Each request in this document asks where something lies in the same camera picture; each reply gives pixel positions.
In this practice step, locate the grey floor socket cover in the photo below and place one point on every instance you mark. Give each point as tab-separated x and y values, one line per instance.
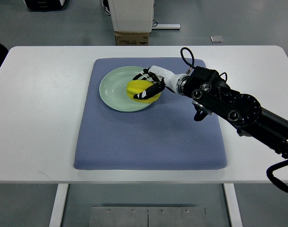
216	39

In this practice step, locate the white table leg right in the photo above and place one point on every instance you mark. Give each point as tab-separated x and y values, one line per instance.
232	205

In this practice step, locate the white table leg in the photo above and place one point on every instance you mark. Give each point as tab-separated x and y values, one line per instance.
59	205
232	205

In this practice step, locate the white table leg left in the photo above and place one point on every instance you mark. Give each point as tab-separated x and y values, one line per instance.
59	205

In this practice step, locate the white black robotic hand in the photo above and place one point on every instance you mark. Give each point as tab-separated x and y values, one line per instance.
167	79

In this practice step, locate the light green plate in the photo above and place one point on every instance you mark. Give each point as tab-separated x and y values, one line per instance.
113	89

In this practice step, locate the black object top left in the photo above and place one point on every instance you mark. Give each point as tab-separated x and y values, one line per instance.
45	4

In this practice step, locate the cardboard box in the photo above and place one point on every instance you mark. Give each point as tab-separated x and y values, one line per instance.
131	39

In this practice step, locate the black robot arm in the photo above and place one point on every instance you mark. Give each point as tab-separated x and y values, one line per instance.
211	94

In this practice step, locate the person's right sneaker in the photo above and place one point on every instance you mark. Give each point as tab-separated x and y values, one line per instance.
105	5

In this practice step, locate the white floor rail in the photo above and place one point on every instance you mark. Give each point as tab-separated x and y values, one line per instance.
166	26

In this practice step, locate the blue quilted mat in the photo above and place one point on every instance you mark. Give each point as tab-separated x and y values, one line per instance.
163	136

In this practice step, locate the yellow starfruit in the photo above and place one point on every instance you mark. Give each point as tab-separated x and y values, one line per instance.
143	91

